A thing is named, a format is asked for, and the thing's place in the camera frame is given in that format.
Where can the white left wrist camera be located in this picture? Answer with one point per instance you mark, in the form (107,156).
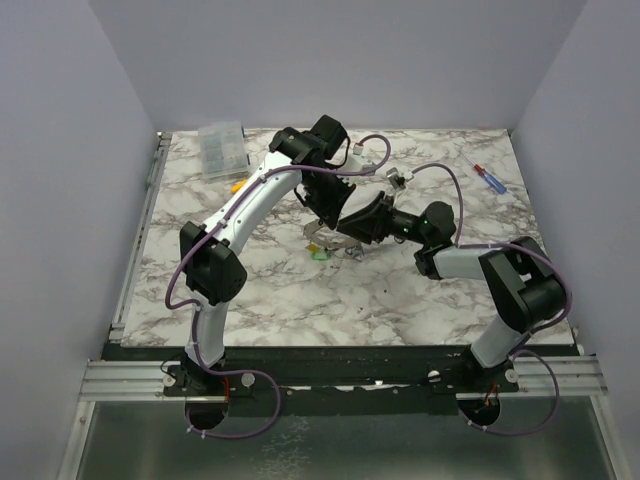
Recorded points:
(357,161)

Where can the red blue screwdriver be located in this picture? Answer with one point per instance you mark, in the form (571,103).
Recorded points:
(489,179)

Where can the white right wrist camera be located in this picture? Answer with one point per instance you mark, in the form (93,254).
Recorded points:
(399,179)

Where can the aluminium extrusion frame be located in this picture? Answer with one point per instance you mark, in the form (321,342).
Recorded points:
(119,375)

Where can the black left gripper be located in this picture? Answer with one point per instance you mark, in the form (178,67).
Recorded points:
(329,210)

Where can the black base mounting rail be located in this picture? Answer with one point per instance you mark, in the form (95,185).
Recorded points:
(323,381)

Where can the green key tag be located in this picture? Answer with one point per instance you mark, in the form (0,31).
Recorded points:
(321,255)

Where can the clear plastic parts box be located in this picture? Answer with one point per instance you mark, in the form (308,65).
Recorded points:
(222,150)

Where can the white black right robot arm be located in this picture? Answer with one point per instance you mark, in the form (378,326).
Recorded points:
(528,293)

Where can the yellow black screwdriver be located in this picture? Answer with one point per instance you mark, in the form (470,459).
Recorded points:
(238,186)

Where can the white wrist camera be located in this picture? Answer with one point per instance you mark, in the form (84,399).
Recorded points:
(399,179)
(357,161)

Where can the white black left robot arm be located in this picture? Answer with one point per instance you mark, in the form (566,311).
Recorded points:
(210,253)

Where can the blue key tag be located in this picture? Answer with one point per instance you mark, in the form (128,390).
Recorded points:
(355,252)

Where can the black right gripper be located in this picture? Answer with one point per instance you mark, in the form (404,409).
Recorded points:
(385,219)

